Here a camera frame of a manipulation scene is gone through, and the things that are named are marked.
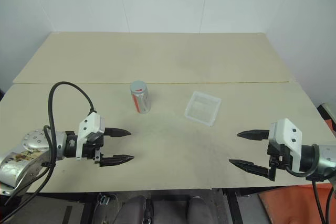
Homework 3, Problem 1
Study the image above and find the red and grey box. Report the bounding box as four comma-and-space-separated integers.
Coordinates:
316, 102, 336, 138

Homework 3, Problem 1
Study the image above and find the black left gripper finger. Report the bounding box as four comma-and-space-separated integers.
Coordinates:
104, 127, 132, 138
99, 154, 135, 168

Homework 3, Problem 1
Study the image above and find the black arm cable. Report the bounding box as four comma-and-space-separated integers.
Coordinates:
4, 81, 97, 206
285, 144, 336, 224

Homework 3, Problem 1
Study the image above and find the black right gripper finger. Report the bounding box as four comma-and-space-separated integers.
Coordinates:
228, 158, 277, 182
236, 129, 271, 142

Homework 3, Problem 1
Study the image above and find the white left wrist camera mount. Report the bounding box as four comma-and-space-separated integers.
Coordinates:
75, 112, 106, 161

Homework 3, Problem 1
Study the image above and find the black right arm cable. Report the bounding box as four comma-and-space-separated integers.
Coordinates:
285, 144, 336, 224

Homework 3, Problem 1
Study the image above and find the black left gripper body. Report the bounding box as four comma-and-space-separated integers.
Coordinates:
81, 128, 106, 164

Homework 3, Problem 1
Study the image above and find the black table frame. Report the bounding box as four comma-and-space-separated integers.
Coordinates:
36, 187, 263, 224

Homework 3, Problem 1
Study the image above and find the orange flat object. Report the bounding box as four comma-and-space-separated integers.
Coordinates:
258, 182, 336, 224

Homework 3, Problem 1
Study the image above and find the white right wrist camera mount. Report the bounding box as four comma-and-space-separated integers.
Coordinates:
270, 118, 303, 173

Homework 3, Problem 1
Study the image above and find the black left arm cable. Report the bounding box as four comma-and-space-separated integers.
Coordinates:
4, 81, 97, 206

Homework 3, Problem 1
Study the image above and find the dark grey rounded shape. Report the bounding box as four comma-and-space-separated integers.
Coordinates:
187, 195, 211, 224
119, 195, 148, 224

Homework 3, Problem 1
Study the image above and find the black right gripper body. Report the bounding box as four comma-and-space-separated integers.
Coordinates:
266, 140, 292, 172

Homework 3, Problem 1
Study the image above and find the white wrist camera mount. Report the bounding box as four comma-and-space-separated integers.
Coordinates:
75, 112, 106, 161
270, 118, 303, 173

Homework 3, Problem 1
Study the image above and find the clear plastic square container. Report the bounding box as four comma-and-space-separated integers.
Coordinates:
183, 90, 222, 127

